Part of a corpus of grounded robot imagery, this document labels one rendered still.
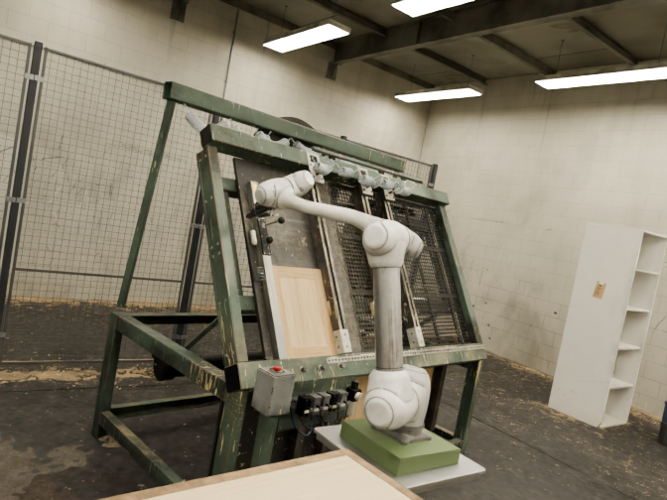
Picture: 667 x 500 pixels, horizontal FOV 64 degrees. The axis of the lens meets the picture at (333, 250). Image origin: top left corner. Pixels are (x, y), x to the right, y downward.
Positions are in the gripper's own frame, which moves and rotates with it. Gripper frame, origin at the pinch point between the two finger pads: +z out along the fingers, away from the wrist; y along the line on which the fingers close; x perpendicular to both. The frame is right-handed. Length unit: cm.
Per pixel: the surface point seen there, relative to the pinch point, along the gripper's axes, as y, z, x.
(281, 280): 27.9, 14.0, 23.9
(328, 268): 21, 8, 55
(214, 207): -6.4, 11.5, -12.9
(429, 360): 77, 11, 133
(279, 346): 63, 12, 13
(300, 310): 44, 14, 33
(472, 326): 57, 11, 199
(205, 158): -34.9, 13.6, -12.5
